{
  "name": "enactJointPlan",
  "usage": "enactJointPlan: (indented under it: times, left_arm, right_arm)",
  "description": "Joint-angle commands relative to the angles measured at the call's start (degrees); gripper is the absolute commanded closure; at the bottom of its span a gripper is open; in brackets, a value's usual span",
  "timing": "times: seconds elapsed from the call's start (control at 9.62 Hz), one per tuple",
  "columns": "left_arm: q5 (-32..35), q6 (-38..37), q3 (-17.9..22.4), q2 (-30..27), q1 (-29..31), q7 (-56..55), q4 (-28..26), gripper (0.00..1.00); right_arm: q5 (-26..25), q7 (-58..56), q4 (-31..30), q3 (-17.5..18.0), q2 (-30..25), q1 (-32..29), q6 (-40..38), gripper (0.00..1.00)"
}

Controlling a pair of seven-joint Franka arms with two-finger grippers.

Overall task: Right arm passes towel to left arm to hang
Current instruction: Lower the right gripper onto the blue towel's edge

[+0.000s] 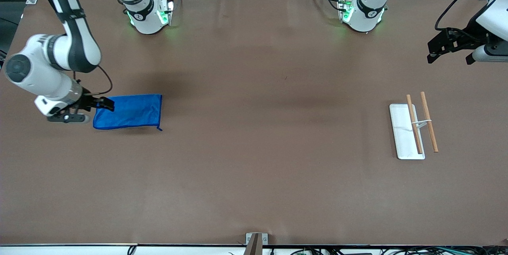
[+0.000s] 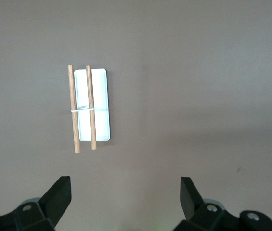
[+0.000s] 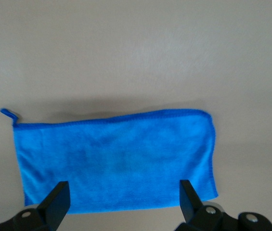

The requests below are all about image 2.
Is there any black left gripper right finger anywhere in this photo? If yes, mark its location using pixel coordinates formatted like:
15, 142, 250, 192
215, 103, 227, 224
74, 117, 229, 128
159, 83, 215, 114
171, 177, 272, 231

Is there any white towel rack base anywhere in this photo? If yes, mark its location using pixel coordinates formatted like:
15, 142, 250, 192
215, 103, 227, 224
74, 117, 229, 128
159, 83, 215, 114
74, 68, 112, 142

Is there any wooden towel rack rod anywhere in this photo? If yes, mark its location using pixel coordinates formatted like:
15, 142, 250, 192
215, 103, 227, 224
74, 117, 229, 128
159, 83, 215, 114
67, 64, 81, 154
86, 65, 97, 150

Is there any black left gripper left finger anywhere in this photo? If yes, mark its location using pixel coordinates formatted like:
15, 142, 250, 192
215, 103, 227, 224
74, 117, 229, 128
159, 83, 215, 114
0, 176, 72, 231

